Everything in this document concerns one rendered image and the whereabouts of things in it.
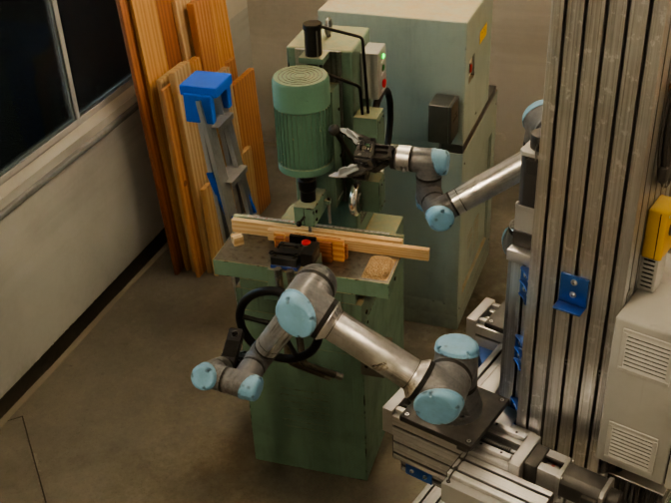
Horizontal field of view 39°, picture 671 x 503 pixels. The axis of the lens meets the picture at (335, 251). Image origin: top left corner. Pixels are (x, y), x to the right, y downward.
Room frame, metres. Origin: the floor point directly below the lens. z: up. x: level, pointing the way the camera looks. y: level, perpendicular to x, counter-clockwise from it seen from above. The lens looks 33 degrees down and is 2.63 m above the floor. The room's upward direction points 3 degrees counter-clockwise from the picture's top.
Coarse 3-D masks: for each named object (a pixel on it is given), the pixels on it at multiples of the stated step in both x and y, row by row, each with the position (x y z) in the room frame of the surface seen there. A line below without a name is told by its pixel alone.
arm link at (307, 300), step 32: (288, 288) 2.00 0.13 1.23; (320, 288) 2.00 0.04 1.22; (288, 320) 1.93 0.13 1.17; (320, 320) 1.92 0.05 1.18; (352, 320) 1.94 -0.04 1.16; (352, 352) 1.89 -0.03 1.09; (384, 352) 1.88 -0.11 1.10; (416, 384) 1.82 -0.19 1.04; (448, 384) 1.82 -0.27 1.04; (448, 416) 1.78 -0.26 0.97
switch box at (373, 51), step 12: (372, 48) 2.97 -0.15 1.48; (384, 48) 3.00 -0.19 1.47; (360, 60) 2.94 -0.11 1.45; (372, 60) 2.92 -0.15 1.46; (384, 60) 2.99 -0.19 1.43; (360, 72) 2.94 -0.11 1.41; (372, 72) 2.92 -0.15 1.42; (384, 72) 2.99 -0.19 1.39; (372, 84) 2.92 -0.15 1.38; (372, 96) 2.92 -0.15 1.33
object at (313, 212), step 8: (320, 192) 2.77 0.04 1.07; (320, 200) 2.72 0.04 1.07; (296, 208) 2.68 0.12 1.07; (304, 208) 2.67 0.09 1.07; (312, 208) 2.67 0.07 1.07; (320, 208) 2.72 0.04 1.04; (296, 216) 2.68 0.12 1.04; (312, 216) 2.66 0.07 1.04; (320, 216) 2.71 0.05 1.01; (304, 224) 2.67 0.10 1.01; (312, 224) 2.66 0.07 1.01
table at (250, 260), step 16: (256, 240) 2.76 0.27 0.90; (224, 256) 2.66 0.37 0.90; (240, 256) 2.66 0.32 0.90; (256, 256) 2.65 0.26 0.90; (352, 256) 2.63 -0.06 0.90; (368, 256) 2.62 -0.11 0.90; (224, 272) 2.64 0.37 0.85; (240, 272) 2.62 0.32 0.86; (256, 272) 2.60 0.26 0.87; (336, 272) 2.54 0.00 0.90; (352, 272) 2.53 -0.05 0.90; (352, 288) 2.50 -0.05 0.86; (368, 288) 2.48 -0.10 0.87; (384, 288) 2.47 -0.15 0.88
